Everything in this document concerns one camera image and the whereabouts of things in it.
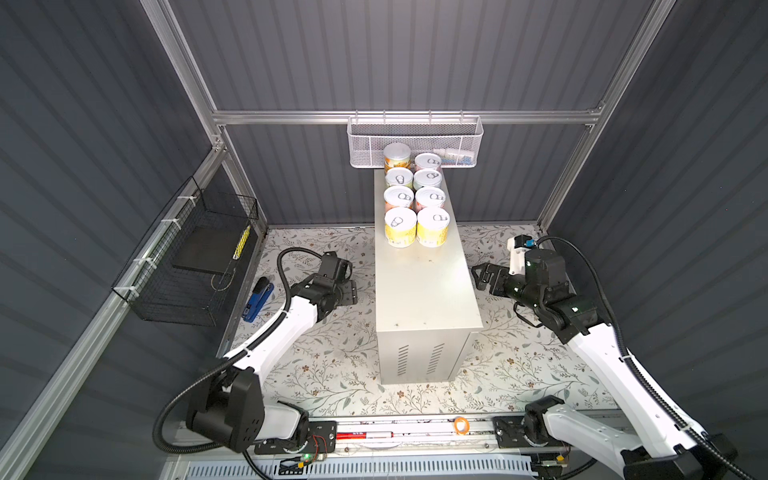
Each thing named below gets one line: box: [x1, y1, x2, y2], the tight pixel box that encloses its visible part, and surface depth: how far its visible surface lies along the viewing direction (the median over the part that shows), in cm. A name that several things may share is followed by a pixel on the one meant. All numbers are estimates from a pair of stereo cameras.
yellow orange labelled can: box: [383, 142, 411, 175], surface depth 82 cm
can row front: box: [384, 185, 415, 208], surface depth 74 cm
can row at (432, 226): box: [416, 207, 450, 248], surface depth 68 cm
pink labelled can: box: [414, 152, 442, 172], surface depth 82 cm
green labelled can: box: [385, 167, 414, 186], surface depth 79 cm
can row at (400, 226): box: [384, 207, 417, 248], surface depth 68 cm
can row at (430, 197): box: [415, 187, 446, 208], surface depth 73 cm
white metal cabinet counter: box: [374, 170, 484, 385], surface depth 66 cm
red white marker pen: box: [336, 431, 395, 440], surface depth 75 cm
